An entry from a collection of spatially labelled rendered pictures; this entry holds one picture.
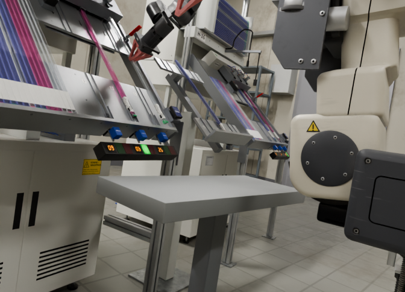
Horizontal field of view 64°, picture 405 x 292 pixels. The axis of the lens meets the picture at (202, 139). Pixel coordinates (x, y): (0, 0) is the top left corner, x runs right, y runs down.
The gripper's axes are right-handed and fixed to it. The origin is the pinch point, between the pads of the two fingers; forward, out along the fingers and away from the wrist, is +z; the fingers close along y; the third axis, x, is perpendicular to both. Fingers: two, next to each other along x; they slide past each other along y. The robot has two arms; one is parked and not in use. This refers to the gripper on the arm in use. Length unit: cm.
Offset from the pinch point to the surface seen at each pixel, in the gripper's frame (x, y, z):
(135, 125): 30.3, 14.0, 2.0
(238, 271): 88, -78, 47
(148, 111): 21.8, 0.6, 3.8
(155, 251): 63, -9, 35
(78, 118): 30.0, 35.3, 2.1
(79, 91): 18.6, 29.0, 3.8
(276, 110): -75, -430, 46
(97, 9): -23.4, 5.1, 0.5
